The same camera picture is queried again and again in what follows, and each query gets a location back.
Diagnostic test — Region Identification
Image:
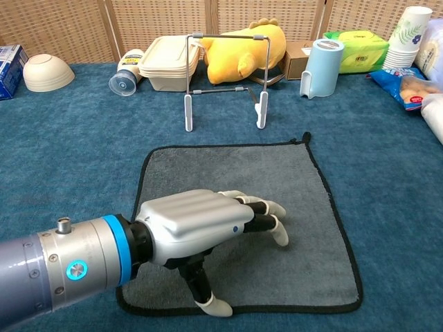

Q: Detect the grey and blue cloth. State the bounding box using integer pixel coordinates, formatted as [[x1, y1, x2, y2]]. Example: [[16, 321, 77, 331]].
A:
[[116, 131, 364, 317]]

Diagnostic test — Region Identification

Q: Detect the translucent plastic bag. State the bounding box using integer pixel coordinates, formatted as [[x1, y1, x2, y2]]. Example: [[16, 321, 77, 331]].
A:
[[420, 93, 443, 145]]

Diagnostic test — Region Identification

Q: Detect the green tissue pack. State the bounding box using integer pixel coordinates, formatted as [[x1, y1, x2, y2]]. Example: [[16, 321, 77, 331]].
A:
[[323, 30, 390, 75]]

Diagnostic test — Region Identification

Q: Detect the beige plastic lunch box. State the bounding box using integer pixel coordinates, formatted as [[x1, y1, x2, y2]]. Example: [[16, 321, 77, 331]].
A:
[[138, 35, 202, 93]]

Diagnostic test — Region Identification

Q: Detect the beige upturned bowl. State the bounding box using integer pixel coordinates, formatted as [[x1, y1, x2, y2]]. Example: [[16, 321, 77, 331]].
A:
[[22, 53, 75, 93]]

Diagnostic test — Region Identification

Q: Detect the small metal wire stand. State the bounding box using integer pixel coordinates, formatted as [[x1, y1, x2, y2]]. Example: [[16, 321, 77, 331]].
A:
[[182, 33, 271, 133]]

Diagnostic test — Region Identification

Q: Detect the light blue cylindrical mug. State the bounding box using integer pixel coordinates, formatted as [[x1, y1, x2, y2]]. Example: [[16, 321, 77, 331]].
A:
[[299, 38, 345, 100]]

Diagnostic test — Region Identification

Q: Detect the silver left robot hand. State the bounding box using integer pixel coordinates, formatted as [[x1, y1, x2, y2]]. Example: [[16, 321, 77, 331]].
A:
[[131, 189, 290, 317]]

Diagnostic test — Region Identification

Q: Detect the blue toothpaste box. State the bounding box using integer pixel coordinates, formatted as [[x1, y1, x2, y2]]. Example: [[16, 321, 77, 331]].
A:
[[0, 44, 29, 102]]

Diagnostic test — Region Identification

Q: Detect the blue cookie snack bag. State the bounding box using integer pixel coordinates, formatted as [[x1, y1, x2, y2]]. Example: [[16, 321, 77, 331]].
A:
[[368, 66, 443, 112]]

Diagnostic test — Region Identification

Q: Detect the stack of paper cups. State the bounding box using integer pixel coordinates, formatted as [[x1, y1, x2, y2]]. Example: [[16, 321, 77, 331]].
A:
[[382, 6, 433, 72]]

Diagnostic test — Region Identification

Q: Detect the brown cardboard box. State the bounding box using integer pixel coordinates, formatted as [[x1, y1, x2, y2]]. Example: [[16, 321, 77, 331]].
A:
[[282, 40, 316, 81]]

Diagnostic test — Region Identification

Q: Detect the yellow plush toy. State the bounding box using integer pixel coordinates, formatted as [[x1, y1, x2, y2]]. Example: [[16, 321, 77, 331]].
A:
[[199, 17, 287, 86]]

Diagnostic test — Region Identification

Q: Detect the blue table carpet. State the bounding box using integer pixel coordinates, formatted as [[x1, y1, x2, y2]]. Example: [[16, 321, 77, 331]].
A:
[[0, 62, 443, 332]]

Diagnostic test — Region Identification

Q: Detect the mayonnaise squeeze bottle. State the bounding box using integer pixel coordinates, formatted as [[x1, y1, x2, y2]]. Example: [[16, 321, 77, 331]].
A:
[[108, 48, 145, 98]]

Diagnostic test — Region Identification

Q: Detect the wicker folding screen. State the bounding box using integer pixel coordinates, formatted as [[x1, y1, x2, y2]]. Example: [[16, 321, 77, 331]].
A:
[[0, 0, 443, 66]]

